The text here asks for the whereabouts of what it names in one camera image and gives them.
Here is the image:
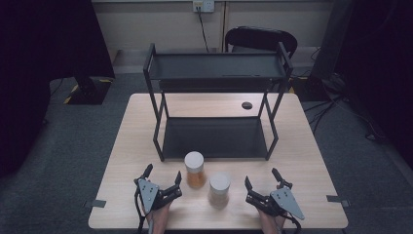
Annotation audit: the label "grey table bracket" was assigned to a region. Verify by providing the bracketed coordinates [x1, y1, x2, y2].
[83, 199, 107, 210]
[325, 194, 352, 209]

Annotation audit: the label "black floor cables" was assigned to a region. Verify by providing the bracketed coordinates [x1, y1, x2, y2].
[302, 47, 389, 142]

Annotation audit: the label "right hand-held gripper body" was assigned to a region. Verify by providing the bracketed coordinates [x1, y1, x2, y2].
[244, 186, 306, 221]

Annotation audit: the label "white wall power outlet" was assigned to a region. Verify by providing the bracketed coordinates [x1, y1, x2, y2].
[192, 0, 216, 14]

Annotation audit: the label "jar of pale powder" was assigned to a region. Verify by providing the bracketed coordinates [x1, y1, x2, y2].
[207, 172, 232, 210]

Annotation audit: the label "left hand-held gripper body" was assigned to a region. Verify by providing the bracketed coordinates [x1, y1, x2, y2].
[133, 176, 183, 215]

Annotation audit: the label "black chair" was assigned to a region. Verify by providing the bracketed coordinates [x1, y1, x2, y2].
[224, 25, 299, 60]

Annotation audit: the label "black stand base yellow tape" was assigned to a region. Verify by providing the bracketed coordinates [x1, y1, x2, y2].
[62, 75, 114, 106]

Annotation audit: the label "black power cable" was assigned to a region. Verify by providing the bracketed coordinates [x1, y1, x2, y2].
[196, 5, 211, 54]

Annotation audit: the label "right hand-held gripper cable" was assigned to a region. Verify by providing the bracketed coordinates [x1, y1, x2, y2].
[282, 214, 303, 234]

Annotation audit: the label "person's right hand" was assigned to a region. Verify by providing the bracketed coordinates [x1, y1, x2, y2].
[257, 208, 287, 234]

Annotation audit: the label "hand-held gripper cable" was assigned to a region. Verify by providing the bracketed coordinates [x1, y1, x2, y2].
[133, 186, 148, 234]
[282, 214, 303, 234]

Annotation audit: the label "black equipment stand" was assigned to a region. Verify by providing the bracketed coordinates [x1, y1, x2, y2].
[293, 0, 355, 102]

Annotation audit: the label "left hand-held gripper cable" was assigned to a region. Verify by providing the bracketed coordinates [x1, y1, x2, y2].
[133, 186, 148, 234]

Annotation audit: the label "jar of orange powder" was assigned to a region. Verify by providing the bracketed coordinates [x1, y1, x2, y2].
[183, 150, 207, 190]

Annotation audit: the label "person's left hand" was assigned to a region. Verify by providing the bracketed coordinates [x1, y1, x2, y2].
[142, 202, 172, 234]

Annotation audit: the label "dark curtain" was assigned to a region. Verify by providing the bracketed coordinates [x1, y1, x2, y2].
[0, 0, 116, 179]
[337, 0, 413, 170]

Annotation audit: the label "black metal two-tier rack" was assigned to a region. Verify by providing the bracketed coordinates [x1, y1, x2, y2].
[142, 41, 294, 163]

